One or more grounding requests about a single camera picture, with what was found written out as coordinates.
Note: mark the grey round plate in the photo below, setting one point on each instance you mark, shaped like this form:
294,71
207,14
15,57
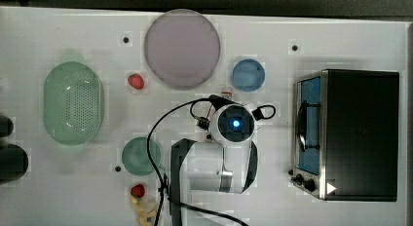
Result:
182,48

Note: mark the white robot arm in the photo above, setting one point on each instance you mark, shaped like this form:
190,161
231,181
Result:
226,163

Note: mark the green mug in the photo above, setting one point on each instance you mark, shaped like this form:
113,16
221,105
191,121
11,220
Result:
135,157

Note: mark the red plush strawberry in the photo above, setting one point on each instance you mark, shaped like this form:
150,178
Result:
136,81

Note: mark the blue bowl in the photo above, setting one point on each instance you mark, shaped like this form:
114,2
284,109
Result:
248,75

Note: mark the upper black cylinder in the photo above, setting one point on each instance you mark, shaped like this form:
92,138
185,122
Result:
6,126

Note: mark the black toaster oven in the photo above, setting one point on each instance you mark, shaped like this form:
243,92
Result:
346,135

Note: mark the lower black cylinder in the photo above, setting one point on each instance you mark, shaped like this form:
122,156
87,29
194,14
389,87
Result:
13,163

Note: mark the black cylinder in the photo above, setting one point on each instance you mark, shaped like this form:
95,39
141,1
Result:
6,126
13,163

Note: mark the green perforated colander basket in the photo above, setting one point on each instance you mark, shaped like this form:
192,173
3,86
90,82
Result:
73,103

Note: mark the small red plush fruit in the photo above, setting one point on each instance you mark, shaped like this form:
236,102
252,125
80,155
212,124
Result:
138,191

